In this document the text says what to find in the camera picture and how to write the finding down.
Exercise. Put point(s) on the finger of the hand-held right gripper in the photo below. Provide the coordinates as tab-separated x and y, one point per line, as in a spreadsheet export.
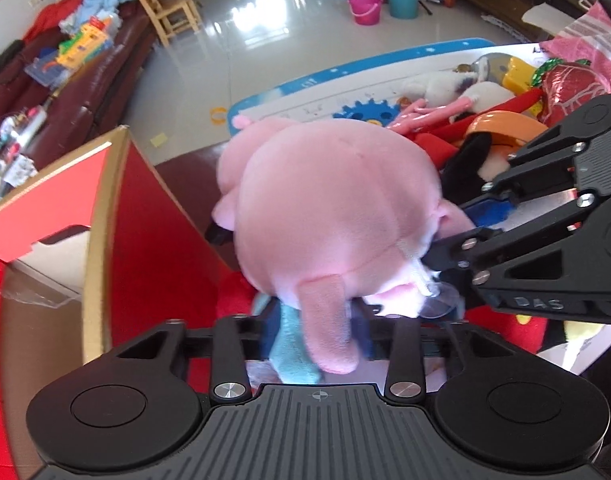
460	252
485	210

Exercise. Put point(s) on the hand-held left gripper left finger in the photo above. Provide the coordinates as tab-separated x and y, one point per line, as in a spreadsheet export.
263	335

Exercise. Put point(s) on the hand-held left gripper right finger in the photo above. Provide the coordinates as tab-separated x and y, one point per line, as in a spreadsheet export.
360	332

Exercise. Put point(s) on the orange round plastic toy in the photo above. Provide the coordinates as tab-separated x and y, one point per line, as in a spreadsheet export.
505	125

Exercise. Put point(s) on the pink toy stethoscope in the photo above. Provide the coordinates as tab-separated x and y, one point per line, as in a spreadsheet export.
425	117

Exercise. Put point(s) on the pink pig plush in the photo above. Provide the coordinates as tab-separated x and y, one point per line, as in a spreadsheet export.
335	200

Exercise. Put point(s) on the red cardboard box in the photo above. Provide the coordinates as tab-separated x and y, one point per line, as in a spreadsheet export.
145	240

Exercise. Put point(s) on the pile of small household items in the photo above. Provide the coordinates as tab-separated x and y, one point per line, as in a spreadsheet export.
15	135

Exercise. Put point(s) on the teal plush toy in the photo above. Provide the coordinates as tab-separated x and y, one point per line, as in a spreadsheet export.
295	355

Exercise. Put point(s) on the red plush headband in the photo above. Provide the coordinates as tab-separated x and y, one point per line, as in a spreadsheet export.
435	145

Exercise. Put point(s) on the red shiny foil toy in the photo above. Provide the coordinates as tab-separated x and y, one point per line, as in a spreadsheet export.
570	90

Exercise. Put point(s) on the white plush toy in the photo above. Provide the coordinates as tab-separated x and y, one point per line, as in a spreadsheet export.
435	87
485	97

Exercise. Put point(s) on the yellow toy block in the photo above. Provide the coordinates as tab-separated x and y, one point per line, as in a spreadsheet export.
518	77

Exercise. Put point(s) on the silver dome toy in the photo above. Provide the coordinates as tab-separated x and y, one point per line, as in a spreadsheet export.
490	66

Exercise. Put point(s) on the pink patterned bag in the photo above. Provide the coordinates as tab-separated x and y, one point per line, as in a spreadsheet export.
595	35

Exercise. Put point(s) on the blue toy gear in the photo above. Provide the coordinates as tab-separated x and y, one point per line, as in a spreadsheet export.
368	110

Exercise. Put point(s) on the white instruction sheet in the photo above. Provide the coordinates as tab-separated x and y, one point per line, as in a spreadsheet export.
590	352

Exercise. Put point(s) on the white cardboard sheet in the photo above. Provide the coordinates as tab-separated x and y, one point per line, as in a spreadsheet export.
545	15

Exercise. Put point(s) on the blue-edged white play mat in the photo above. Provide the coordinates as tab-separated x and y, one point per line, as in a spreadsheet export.
305	105

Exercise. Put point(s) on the yellow paper note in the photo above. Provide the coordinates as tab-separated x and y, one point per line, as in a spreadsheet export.
159	139

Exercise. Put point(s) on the pink plastic bucket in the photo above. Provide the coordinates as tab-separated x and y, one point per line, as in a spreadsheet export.
366	10

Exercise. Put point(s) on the maroon leather sofa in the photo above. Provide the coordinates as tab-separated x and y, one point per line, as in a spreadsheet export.
110	90

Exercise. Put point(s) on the small wooden chair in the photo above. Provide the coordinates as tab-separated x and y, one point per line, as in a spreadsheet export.
178	12

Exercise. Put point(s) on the clear plastic storage box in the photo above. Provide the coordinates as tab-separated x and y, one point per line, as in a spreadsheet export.
48	69

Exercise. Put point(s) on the yellow toy building set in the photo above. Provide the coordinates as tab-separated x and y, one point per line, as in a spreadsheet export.
83	42

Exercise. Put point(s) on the pile of blue cloth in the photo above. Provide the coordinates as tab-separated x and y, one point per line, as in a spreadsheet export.
108	0

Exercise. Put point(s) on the black bag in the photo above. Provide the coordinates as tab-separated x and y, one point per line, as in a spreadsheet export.
5	57

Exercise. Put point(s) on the red cloth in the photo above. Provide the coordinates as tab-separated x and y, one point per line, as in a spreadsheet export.
48	17

